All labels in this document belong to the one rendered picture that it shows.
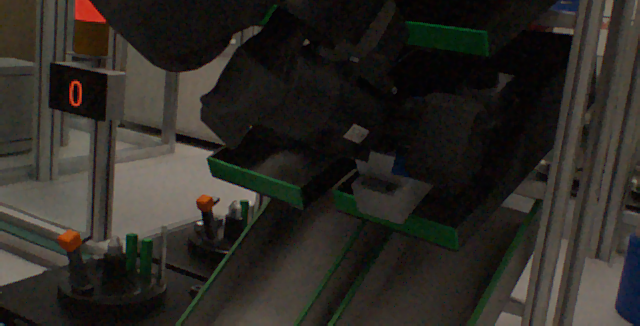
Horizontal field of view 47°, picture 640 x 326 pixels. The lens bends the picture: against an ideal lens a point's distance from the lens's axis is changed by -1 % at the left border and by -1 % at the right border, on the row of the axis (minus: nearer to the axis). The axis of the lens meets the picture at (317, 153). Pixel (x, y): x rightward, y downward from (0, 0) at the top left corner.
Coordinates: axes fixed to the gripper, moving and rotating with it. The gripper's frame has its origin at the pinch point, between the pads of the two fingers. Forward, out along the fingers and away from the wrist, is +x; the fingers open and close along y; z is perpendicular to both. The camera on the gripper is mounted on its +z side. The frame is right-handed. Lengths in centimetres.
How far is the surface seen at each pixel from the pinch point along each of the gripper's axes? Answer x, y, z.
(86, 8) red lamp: 11, 62, 10
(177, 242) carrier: 35, 54, -20
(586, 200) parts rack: 35.3, -5.8, 2.3
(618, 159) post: 119, 14, 21
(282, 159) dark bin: 9.1, 17.4, -3.6
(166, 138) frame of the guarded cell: 102, 139, -3
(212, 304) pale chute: 10.9, 22.3, -20.7
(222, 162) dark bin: 3.9, 20.4, -5.7
